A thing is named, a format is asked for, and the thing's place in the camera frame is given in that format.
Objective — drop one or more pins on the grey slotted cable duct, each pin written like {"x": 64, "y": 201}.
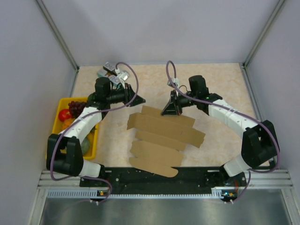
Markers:
{"x": 97, "y": 194}

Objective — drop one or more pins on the dark purple grape bunch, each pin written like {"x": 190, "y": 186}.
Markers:
{"x": 76, "y": 108}

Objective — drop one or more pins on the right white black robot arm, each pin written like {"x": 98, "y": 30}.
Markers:
{"x": 259, "y": 142}

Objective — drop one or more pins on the green avocado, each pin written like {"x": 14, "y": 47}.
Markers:
{"x": 91, "y": 97}

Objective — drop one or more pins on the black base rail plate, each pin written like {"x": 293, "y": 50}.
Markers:
{"x": 189, "y": 180}

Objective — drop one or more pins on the white teal printed carton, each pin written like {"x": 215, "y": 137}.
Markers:
{"x": 108, "y": 71}

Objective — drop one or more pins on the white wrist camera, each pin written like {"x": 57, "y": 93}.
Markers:
{"x": 173, "y": 82}
{"x": 122, "y": 76}

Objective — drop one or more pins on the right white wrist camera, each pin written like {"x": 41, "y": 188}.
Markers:
{"x": 173, "y": 82}

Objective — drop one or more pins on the brown cardboard box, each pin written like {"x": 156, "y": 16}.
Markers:
{"x": 161, "y": 140}

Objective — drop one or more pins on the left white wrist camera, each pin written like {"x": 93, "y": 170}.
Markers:
{"x": 122, "y": 76}

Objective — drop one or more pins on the orange bumpy fruit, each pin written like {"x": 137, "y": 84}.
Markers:
{"x": 66, "y": 123}

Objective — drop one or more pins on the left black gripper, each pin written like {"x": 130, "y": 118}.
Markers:
{"x": 129, "y": 95}

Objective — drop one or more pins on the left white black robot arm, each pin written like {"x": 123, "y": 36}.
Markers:
{"x": 64, "y": 152}

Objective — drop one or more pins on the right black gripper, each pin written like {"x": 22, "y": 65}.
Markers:
{"x": 174, "y": 108}

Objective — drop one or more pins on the yellow plastic tray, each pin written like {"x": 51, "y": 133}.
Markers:
{"x": 92, "y": 136}

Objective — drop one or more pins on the green melon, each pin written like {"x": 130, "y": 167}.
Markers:
{"x": 85, "y": 146}

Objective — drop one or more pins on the red apple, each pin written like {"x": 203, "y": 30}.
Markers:
{"x": 64, "y": 114}

